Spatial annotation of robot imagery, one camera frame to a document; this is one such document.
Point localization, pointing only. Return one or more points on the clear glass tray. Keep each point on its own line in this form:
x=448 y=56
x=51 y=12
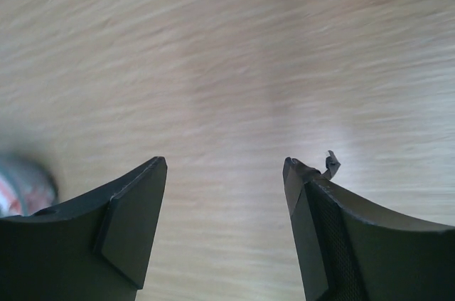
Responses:
x=33 y=184

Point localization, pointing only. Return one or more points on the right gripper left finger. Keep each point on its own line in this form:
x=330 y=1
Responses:
x=95 y=246

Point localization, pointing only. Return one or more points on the pink bunny towel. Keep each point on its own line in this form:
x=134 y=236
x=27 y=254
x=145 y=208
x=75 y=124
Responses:
x=9 y=200

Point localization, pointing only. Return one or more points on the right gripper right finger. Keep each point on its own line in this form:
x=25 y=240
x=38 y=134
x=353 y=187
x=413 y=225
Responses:
x=350 y=248

